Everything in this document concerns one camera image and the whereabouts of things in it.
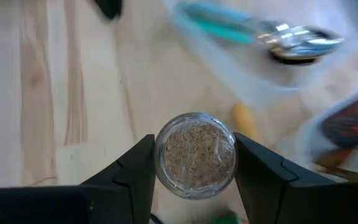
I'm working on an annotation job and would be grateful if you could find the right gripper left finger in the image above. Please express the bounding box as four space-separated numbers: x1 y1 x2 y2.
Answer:
0 134 157 224

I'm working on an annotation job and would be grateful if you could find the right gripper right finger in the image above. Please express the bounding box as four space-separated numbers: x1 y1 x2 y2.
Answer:
233 132 358 224

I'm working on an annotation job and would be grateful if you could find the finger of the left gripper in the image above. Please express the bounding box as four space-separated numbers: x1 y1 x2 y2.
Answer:
92 0 124 21

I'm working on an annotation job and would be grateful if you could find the dark green rectangular tin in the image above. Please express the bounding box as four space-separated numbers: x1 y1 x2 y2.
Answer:
209 210 244 224

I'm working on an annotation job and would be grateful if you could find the smoked paprika tin red lid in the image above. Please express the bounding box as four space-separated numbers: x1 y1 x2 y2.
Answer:
318 90 358 150

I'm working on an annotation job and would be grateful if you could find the small glass spice jar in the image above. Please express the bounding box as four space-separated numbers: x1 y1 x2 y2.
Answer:
153 111 239 200

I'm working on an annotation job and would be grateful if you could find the blue handled spoon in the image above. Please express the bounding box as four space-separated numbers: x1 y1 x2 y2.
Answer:
178 1 346 47

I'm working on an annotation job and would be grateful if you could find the teal handled spoon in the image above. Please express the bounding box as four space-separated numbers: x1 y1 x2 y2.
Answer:
194 17 323 62

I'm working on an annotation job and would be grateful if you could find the clear plastic bin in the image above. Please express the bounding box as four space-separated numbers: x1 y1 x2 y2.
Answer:
165 0 358 108

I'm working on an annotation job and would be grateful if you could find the white plastic bin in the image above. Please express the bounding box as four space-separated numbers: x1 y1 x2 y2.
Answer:
295 82 358 187

